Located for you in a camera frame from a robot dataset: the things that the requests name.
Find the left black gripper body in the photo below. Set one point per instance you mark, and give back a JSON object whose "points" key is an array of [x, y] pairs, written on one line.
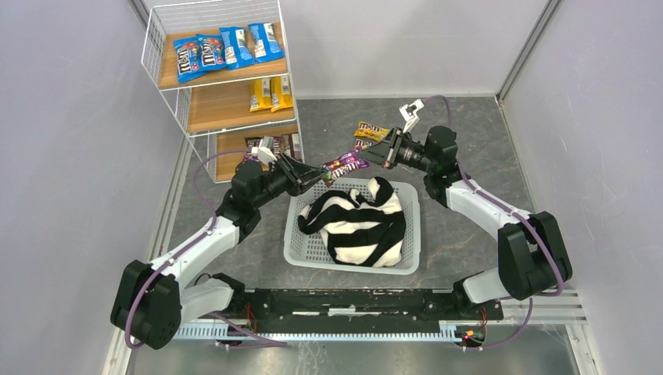
{"points": [[289, 173]]}

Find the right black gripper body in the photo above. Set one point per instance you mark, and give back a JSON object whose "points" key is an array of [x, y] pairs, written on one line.
{"points": [[392, 151]]}

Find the purple m&m bag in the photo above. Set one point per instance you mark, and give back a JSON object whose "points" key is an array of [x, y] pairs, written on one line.
{"points": [[279, 146], [342, 165], [253, 142]]}

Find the yellow m&m bag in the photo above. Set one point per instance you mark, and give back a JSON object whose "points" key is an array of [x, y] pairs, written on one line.
{"points": [[371, 132], [361, 144]]}

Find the purple m&m bag top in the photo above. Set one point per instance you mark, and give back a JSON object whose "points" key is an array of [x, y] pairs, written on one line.
{"points": [[342, 165]]}

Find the blue candy bag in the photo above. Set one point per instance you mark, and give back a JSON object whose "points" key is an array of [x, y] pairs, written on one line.
{"points": [[266, 45], [236, 53]]}

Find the blue m&m bag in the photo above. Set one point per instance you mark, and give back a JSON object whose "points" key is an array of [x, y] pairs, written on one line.
{"points": [[211, 52], [189, 63]]}

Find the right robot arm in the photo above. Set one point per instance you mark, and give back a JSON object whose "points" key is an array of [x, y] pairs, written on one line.
{"points": [[531, 255]]}

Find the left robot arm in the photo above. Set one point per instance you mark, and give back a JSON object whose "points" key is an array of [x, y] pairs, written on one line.
{"points": [[155, 298]]}

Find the brown candy bag on shelf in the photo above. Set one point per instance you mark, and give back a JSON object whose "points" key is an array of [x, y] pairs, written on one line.
{"points": [[293, 146]]}

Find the yellow candy bag on shelf right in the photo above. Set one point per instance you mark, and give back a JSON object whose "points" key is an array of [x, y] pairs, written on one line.
{"points": [[281, 95]]}

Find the yellow candy bag on shelf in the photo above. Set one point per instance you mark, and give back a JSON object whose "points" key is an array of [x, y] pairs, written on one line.
{"points": [[260, 95], [281, 95]]}

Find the yellow candy bag on shelf left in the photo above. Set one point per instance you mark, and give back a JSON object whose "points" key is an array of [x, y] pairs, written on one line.
{"points": [[260, 95]]}

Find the white plastic basket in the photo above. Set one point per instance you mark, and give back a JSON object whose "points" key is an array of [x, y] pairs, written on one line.
{"points": [[308, 250]]}

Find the black and white striped cloth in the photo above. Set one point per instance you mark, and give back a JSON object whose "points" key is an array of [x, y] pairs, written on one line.
{"points": [[356, 231]]}

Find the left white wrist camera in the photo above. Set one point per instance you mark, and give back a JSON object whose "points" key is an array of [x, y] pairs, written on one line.
{"points": [[262, 150]]}

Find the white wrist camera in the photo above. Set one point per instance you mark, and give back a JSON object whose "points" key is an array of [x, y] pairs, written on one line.
{"points": [[262, 150], [410, 114]]}

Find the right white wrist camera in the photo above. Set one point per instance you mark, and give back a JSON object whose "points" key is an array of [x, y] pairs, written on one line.
{"points": [[410, 114]]}

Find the white wire wooden shelf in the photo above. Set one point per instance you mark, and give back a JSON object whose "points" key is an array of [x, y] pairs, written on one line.
{"points": [[213, 110]]}

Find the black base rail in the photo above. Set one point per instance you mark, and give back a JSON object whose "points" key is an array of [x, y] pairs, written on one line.
{"points": [[356, 311]]}

